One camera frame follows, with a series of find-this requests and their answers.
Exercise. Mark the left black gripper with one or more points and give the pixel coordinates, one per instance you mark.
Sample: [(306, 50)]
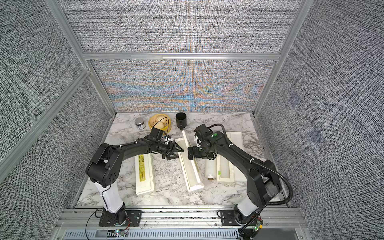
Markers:
[(172, 149)]

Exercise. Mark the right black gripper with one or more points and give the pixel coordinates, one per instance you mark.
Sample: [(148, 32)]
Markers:
[(196, 155)]

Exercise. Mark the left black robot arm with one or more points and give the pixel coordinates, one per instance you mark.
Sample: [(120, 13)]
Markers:
[(105, 166)]

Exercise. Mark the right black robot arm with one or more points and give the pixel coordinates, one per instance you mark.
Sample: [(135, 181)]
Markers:
[(265, 185)]

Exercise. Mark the yellow bowl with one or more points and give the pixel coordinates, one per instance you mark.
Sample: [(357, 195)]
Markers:
[(161, 122)]

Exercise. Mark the black cup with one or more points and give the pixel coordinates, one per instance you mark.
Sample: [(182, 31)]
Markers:
[(181, 120)]

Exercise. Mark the small silver lidded jar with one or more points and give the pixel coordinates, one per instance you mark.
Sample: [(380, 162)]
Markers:
[(140, 123)]

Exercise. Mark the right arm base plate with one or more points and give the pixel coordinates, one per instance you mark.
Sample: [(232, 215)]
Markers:
[(230, 218)]

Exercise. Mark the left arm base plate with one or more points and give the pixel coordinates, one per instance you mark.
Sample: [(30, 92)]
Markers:
[(130, 218)]

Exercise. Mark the aluminium front rail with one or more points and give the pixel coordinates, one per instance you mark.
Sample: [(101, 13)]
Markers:
[(181, 223)]

